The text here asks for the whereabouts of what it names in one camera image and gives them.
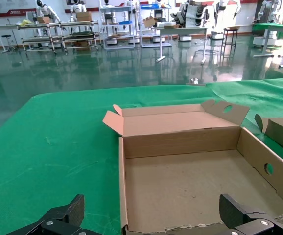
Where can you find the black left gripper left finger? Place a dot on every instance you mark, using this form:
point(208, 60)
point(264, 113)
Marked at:
point(58, 218)

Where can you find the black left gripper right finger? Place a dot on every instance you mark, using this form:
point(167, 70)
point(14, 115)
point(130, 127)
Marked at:
point(239, 218)

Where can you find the cardboard box with round hole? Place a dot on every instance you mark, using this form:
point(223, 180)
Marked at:
point(193, 183)

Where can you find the small brown cardboard box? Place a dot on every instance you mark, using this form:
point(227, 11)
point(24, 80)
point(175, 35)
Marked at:
point(43, 20)

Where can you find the flat cardboard box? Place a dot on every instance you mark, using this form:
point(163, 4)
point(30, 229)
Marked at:
point(171, 26)

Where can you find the large brown cardboard box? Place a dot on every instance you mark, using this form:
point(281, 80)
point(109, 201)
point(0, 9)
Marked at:
point(84, 16)

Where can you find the open tilted cardboard box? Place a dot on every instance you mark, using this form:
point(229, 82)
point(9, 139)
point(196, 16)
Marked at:
point(149, 22)

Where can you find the green tablecloth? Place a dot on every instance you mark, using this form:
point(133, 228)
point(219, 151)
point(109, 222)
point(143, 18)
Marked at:
point(46, 147)

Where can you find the black tall square stool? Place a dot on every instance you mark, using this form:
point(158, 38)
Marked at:
point(223, 41)

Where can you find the white robot wheeled base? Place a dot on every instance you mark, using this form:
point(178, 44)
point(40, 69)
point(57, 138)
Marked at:
point(260, 40)

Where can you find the metal rack table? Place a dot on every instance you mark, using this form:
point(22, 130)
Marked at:
point(41, 39)
point(81, 36)

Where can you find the black round stool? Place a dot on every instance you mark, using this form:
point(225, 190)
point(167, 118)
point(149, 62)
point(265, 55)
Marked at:
point(6, 36)

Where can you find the cardboard piece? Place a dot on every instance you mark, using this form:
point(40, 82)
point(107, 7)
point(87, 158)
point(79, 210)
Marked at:
point(232, 28)

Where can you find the green covered table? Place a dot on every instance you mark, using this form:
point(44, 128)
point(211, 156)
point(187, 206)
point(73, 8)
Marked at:
point(273, 28)

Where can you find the white metal table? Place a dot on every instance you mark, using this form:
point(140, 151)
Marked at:
point(180, 30)

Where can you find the yellow bag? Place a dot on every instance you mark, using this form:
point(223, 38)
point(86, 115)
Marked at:
point(26, 23)

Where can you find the grey table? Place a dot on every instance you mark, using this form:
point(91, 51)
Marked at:
point(5, 26)

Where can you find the white shelf unit blue bin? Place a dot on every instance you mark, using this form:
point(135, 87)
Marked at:
point(156, 36)

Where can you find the white robot on stand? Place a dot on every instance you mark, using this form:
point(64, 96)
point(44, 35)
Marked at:
point(226, 14)

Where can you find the blue tray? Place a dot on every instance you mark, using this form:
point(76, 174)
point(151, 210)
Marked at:
point(125, 22)

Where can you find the white robot black feet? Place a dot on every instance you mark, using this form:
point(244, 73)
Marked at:
point(193, 14)

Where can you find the white humanoid robot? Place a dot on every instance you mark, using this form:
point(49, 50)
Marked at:
point(43, 9)
point(77, 8)

